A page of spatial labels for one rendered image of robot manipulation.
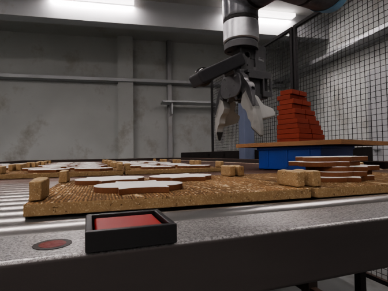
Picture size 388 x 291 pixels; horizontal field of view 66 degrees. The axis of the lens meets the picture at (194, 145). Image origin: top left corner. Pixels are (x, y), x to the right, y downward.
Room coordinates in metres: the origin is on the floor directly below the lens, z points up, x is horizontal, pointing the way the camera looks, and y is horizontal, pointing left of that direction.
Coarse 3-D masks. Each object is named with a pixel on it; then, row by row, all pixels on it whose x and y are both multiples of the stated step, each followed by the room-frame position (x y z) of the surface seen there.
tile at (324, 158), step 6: (300, 156) 0.66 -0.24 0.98; (306, 156) 0.63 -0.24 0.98; (312, 156) 0.62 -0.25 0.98; (318, 156) 0.61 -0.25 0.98; (324, 156) 0.59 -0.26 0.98; (330, 156) 0.59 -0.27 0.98; (336, 156) 0.59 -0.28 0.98; (342, 156) 0.59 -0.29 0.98; (348, 156) 0.58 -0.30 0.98; (354, 156) 0.60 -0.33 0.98; (360, 156) 0.61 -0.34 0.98; (366, 156) 0.62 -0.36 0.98
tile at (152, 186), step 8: (104, 184) 0.48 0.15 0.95; (112, 184) 0.48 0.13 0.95; (120, 184) 0.48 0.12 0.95; (128, 184) 0.48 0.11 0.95; (136, 184) 0.48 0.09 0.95; (144, 184) 0.47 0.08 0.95; (152, 184) 0.47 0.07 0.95; (160, 184) 0.47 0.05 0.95; (168, 184) 0.47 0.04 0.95; (176, 184) 0.48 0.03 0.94; (96, 192) 0.45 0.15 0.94; (104, 192) 0.44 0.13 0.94; (112, 192) 0.44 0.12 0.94; (120, 192) 0.42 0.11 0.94; (128, 192) 0.43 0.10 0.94; (136, 192) 0.44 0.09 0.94; (144, 192) 0.44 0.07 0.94; (152, 192) 0.44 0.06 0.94; (160, 192) 0.44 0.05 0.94; (168, 192) 0.44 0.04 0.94
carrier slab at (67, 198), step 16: (224, 176) 0.75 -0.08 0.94; (64, 192) 0.46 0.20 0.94; (80, 192) 0.46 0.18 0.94; (176, 192) 0.44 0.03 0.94; (192, 192) 0.44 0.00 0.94; (208, 192) 0.44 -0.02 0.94; (224, 192) 0.44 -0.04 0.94; (240, 192) 0.44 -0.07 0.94; (256, 192) 0.45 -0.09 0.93; (272, 192) 0.45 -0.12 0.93; (288, 192) 0.46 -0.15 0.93; (304, 192) 0.47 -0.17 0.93; (32, 208) 0.36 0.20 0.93; (48, 208) 0.36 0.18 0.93; (64, 208) 0.37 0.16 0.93; (80, 208) 0.37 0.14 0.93; (96, 208) 0.38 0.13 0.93; (112, 208) 0.39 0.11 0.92; (128, 208) 0.39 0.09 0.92; (144, 208) 0.40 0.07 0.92
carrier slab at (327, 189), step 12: (264, 180) 0.63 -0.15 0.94; (276, 180) 0.62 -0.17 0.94; (372, 180) 0.59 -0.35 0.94; (384, 180) 0.59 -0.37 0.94; (312, 192) 0.48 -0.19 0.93; (324, 192) 0.48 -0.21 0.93; (336, 192) 0.48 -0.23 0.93; (348, 192) 0.49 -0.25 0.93; (360, 192) 0.50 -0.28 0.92; (372, 192) 0.51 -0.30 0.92; (384, 192) 0.52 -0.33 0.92
